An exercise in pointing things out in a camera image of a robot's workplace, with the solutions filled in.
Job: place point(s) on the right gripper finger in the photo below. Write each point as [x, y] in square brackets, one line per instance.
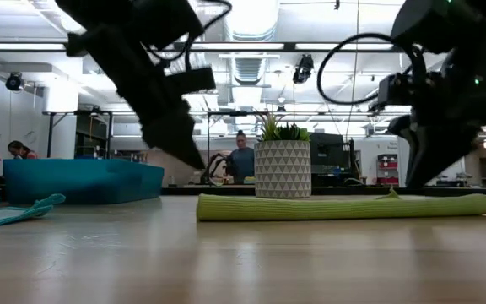
[433, 152]

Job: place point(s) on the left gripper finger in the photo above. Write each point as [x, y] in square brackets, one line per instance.
[175, 135]

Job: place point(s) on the lime green microfiber towel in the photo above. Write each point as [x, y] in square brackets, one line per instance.
[331, 207]

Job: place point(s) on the light blue teal-edged towel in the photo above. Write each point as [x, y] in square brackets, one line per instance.
[11, 215]

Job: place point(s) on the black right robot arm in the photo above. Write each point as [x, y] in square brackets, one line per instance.
[437, 21]

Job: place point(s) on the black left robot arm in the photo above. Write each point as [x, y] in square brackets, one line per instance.
[163, 21]

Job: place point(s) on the red storage shelf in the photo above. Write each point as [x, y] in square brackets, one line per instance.
[386, 169]

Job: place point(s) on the person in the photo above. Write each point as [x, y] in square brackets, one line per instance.
[241, 162]
[21, 151]

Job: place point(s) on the teal plastic bin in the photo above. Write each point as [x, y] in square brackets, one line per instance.
[82, 181]

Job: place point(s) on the succulent in patterned pot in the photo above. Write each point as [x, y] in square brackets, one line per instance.
[282, 169]

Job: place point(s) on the black ceiling spotlight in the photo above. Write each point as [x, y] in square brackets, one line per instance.
[14, 81]
[303, 69]

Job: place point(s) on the black background frame stand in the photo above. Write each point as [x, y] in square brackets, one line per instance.
[208, 126]
[78, 113]

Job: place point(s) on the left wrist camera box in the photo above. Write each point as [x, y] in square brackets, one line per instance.
[192, 80]

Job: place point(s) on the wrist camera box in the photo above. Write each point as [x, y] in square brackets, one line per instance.
[192, 80]
[395, 90]

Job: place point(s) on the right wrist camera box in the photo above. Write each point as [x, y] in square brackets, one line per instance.
[395, 90]

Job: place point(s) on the black aluminium table frame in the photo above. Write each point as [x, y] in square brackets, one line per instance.
[352, 191]

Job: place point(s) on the silver ventilation duct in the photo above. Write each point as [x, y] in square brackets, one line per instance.
[249, 21]

